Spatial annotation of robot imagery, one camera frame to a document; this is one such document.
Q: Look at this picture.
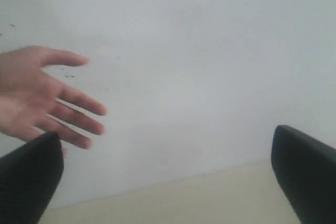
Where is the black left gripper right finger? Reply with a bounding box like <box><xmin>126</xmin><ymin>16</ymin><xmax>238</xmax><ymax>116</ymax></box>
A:
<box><xmin>271</xmin><ymin>125</ymin><xmax>335</xmax><ymax>223</ymax></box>

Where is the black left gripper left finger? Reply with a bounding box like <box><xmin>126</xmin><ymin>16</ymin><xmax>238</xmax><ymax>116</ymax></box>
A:
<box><xmin>1</xmin><ymin>132</ymin><xmax>64</xmax><ymax>224</ymax></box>

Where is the person's open bare hand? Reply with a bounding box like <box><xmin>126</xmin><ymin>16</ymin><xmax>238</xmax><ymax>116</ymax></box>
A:
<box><xmin>1</xmin><ymin>46</ymin><xmax>107</xmax><ymax>149</ymax></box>

